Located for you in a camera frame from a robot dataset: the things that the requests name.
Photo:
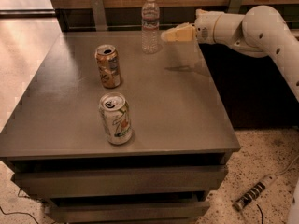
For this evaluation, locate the white power strip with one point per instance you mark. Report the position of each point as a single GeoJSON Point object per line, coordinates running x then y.
{"type": "Point", "coordinates": [254, 192]}

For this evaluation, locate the upper grey drawer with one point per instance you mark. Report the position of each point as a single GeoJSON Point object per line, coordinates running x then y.
{"type": "Point", "coordinates": [110, 182]}

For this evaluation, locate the left metal bracket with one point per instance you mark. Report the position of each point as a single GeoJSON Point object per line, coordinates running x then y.
{"type": "Point", "coordinates": [99, 15]}

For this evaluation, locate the lower grey drawer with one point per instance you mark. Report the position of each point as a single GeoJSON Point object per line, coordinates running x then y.
{"type": "Point", "coordinates": [128, 212]}

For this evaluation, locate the orange soda can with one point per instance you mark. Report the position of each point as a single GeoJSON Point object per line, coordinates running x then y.
{"type": "Point", "coordinates": [107, 59]}

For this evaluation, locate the grey drawer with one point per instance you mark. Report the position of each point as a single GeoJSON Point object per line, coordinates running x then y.
{"type": "Point", "coordinates": [110, 182]}
{"type": "Point", "coordinates": [128, 212]}

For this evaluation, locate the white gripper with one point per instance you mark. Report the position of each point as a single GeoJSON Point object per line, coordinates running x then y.
{"type": "Point", "coordinates": [204, 28]}

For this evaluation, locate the clear plastic water bottle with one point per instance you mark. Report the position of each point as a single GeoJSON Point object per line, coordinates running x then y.
{"type": "Point", "coordinates": [150, 19]}

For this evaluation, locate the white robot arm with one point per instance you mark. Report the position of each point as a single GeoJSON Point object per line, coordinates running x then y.
{"type": "Point", "coordinates": [258, 33]}

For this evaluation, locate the white green soda can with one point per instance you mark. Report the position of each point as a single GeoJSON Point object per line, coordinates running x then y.
{"type": "Point", "coordinates": [114, 111]}

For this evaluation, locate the right metal bracket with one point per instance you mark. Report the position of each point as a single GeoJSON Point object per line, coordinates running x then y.
{"type": "Point", "coordinates": [234, 6]}

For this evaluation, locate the metal bracket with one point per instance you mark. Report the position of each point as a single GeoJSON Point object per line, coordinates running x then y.
{"type": "Point", "coordinates": [234, 6]}
{"type": "Point", "coordinates": [99, 15]}

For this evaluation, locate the wooden wall shelf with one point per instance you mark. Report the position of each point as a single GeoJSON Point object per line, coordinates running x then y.
{"type": "Point", "coordinates": [77, 15]}

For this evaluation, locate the grey drawer cabinet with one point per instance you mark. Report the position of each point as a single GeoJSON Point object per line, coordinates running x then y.
{"type": "Point", "coordinates": [176, 114]}

